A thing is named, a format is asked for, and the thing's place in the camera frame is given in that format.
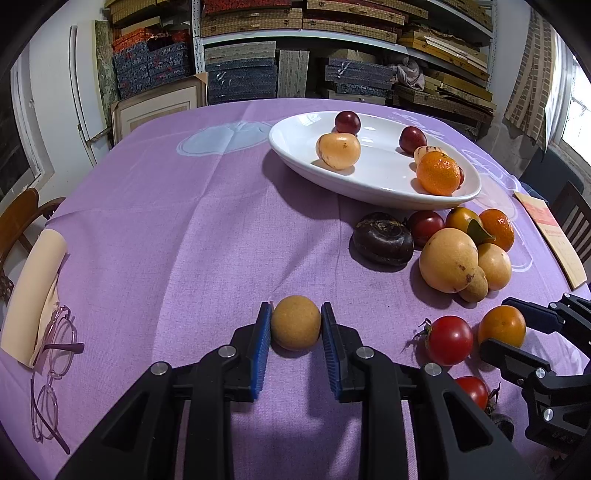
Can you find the red tomato with stem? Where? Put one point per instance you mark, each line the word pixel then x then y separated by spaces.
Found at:
pixel 450 340

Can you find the grey metal shelving unit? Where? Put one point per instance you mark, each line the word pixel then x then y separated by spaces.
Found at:
pixel 197 27

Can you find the tan booklet with red label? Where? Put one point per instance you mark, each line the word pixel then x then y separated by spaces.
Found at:
pixel 554 240

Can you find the bright window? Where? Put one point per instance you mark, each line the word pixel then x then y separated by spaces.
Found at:
pixel 577 115

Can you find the checkered curtain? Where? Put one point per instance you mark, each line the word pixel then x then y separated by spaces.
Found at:
pixel 531 83

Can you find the white framed window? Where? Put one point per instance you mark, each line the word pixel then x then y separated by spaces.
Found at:
pixel 14 138

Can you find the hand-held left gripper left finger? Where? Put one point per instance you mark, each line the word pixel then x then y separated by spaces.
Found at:
pixel 261 350

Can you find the upright grey boxes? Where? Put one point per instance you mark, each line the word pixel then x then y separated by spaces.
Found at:
pixel 293 74

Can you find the stack of blue floral boxes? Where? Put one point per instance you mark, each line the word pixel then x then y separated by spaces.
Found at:
pixel 152 69

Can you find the green leaf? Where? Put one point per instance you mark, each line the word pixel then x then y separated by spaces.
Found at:
pixel 479 232

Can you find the beige paper roll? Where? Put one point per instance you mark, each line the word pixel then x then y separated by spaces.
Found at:
pixel 32 286

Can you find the dark wooden slatted chair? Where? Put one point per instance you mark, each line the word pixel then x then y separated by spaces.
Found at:
pixel 572 217

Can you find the wooden picture frame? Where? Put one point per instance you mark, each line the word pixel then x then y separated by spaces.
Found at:
pixel 152 108

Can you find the dark purple fruit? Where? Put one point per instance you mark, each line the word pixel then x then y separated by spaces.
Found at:
pixel 382 238

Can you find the small orange tangerine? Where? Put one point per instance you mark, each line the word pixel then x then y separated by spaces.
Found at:
pixel 498 226

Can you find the pink frame eyeglasses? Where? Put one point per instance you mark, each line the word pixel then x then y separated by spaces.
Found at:
pixel 60 346

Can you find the small tan longan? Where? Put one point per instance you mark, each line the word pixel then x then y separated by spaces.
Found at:
pixel 475 288
pixel 295 328

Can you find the green marbled board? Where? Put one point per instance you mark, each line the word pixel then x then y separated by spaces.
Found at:
pixel 105 64

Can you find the orange yellow tomato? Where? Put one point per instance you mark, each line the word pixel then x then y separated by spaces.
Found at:
pixel 501 325

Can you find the red cherry tomato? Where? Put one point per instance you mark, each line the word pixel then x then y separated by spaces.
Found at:
pixel 472 391
pixel 461 176

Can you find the white oval plate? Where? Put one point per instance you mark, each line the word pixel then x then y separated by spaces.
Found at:
pixel 378 175

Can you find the white board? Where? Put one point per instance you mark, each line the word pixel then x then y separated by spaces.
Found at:
pixel 87 92

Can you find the small dark red plum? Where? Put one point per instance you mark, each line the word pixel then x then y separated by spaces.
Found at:
pixel 424 227

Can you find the small pale yellow melon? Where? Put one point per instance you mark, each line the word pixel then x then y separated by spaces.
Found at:
pixel 495 266

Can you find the stack of yellow woven boxes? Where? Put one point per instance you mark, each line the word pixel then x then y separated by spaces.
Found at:
pixel 138 11

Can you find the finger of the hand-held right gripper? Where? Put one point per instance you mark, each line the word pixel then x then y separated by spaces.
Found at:
pixel 508 357
pixel 535 316

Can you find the striped pepino melon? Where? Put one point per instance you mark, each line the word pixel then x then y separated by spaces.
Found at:
pixel 427 152

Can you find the brown wooden armchair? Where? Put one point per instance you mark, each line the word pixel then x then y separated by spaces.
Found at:
pixel 18 207

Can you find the large orange tangerine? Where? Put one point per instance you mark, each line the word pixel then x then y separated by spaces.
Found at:
pixel 438 173

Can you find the large dark red plum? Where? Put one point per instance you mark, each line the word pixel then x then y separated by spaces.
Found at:
pixel 347 122

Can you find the yellow orange persimmon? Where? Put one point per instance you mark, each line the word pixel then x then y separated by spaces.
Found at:
pixel 461 219

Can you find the stack of grey blue boxes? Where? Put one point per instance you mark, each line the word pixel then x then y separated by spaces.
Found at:
pixel 240 78

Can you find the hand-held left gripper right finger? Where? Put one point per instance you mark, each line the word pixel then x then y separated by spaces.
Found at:
pixel 331 350

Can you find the stack of dark blue boxes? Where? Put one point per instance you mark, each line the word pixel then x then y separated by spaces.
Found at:
pixel 355 74

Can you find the stack of red patterned boxes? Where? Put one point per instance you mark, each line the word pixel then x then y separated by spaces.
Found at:
pixel 240 3

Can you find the stack of wooden framed boxes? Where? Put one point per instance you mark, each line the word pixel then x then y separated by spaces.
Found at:
pixel 457 90

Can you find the pink cloth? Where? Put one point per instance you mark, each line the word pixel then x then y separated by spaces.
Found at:
pixel 408 71

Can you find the stack of tan woven boxes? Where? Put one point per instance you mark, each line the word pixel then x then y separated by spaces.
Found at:
pixel 258 23

